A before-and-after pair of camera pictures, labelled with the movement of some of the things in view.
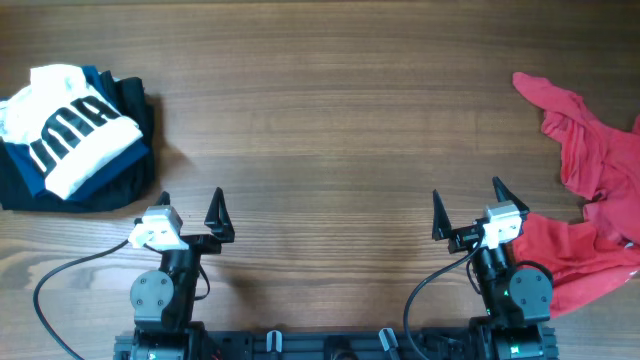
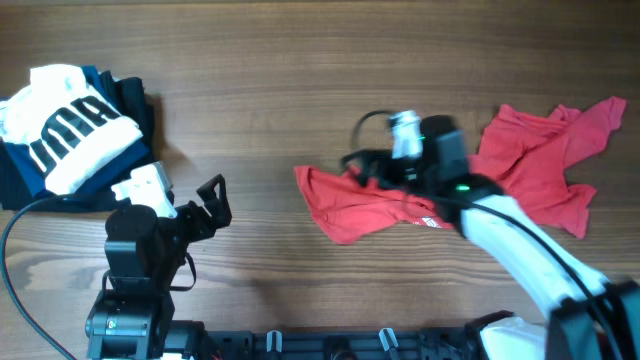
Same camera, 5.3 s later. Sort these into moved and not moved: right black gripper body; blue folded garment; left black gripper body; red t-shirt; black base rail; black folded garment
Moved: left black gripper body; right black gripper body; red t-shirt
Not moved: blue folded garment; black base rail; black folded garment
